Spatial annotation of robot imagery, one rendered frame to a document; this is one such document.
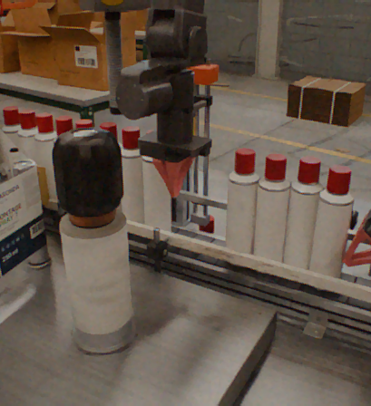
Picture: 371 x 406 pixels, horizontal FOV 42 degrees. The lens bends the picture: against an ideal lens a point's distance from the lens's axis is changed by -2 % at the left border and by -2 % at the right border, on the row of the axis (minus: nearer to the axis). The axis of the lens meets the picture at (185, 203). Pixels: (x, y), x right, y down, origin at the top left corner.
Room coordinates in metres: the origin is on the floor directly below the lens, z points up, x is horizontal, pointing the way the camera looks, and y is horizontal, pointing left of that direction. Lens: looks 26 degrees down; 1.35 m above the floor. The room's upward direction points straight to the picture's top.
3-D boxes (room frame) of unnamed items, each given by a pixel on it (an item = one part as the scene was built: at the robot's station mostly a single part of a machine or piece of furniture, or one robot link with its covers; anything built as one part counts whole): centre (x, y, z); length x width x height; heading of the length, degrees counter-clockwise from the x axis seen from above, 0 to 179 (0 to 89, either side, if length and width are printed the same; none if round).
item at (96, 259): (0.54, 0.12, 1.03); 0.09 x 0.09 x 0.30
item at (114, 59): (0.99, 0.14, 1.18); 0.04 x 0.04 x 0.21
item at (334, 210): (0.66, -0.23, 0.98); 0.05 x 0.05 x 0.20
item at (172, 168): (0.73, 0.03, 1.05); 0.07 x 0.07 x 0.09; 60
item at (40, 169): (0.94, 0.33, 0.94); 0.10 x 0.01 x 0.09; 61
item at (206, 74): (0.84, -0.02, 1.05); 0.10 x 0.04 x 0.33; 151
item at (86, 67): (2.65, 0.47, 0.97); 0.51 x 0.39 x 0.37; 147
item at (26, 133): (0.97, 0.33, 0.98); 0.05 x 0.05 x 0.20
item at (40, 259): (0.72, 0.26, 0.97); 0.05 x 0.05 x 0.19
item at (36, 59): (2.93, 0.77, 0.96); 0.53 x 0.45 x 0.37; 144
